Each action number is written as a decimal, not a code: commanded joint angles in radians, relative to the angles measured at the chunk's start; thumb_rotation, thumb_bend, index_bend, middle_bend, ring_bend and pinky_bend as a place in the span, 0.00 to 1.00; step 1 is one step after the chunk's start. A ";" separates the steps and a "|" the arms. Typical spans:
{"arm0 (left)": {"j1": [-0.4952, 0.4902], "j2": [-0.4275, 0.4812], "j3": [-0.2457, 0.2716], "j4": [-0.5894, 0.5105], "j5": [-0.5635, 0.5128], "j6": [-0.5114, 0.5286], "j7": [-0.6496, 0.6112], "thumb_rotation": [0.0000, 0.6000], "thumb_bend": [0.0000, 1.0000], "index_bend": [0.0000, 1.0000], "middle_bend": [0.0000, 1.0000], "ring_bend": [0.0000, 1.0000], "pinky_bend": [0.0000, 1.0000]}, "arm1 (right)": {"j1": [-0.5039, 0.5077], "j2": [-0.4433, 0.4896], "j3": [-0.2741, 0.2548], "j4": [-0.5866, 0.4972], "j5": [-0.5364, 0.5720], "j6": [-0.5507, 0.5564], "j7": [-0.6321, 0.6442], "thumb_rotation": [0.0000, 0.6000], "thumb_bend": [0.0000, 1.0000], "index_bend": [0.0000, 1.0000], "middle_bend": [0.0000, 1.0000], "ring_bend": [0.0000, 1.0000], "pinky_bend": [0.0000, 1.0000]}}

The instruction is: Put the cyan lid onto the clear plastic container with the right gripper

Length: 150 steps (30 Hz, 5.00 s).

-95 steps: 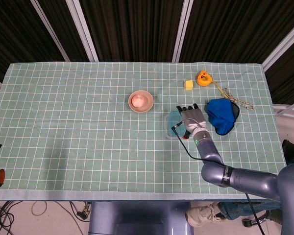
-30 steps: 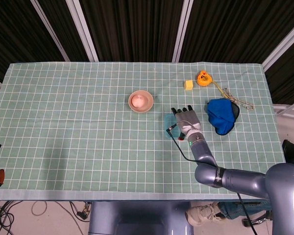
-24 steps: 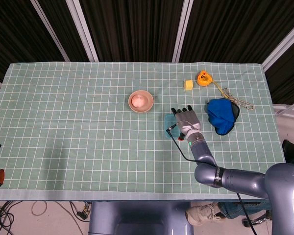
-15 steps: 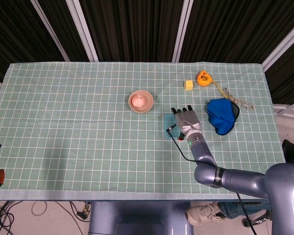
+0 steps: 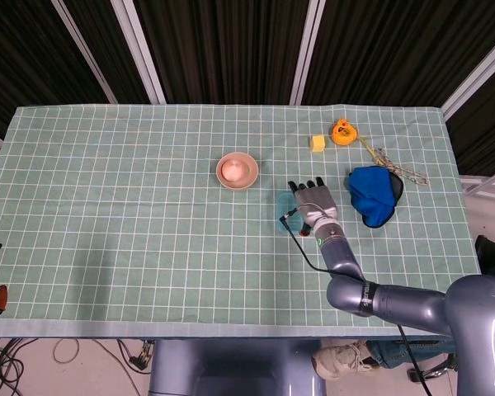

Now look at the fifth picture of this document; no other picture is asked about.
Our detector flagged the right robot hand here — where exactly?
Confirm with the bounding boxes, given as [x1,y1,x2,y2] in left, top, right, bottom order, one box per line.
[287,176,339,238]

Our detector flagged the blue translucent lid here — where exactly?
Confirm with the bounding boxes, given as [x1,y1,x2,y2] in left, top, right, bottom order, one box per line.
[276,191,314,236]

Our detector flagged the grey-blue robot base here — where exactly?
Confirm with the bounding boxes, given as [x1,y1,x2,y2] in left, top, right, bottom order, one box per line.
[148,337,328,396]

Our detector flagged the blue cloth with black trim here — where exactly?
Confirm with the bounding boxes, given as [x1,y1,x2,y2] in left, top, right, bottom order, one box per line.
[347,165,404,229]

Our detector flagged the orange tape measure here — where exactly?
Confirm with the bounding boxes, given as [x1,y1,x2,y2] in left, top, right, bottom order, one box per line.
[329,118,376,160]

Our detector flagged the beige bowl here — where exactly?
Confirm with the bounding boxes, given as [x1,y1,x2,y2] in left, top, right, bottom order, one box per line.
[215,151,260,191]

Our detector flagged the green checkered tablecloth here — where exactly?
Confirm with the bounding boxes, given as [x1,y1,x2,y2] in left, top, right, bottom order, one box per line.
[0,102,495,339]

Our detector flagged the black and yellow plug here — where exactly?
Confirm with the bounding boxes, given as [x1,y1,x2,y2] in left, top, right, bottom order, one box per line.
[130,340,154,370]

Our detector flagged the beige sneaker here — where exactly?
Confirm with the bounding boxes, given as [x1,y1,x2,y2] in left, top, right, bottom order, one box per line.
[311,341,376,379]

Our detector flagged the blue jeans leg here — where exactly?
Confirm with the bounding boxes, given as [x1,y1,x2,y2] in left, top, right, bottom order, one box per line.
[365,338,457,368]

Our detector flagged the black flat panel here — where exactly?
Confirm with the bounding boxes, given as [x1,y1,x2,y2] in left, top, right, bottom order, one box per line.
[474,233,495,276]

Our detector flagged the black curtain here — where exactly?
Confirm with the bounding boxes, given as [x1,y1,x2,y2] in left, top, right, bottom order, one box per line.
[0,0,495,178]

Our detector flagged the chrome chair base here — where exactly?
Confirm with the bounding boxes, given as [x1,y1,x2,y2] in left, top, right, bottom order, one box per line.
[408,362,459,383]

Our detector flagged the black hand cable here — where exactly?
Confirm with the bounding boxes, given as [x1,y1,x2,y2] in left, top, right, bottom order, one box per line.
[278,208,434,396]

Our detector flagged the tangled black floor cables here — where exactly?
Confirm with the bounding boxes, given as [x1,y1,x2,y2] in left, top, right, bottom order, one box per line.
[0,337,26,396]

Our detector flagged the braided beige rope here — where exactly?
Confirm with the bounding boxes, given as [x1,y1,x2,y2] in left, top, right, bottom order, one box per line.
[370,147,430,186]

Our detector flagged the thin black floor cable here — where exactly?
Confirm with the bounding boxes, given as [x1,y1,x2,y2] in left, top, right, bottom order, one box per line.
[94,338,141,396]

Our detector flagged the white frame post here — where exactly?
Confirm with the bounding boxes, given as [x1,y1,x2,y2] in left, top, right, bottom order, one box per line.
[441,31,495,120]
[110,0,167,104]
[289,0,329,106]

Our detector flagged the thin grey frame post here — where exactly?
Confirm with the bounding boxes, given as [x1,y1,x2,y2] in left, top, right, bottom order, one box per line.
[51,0,119,104]

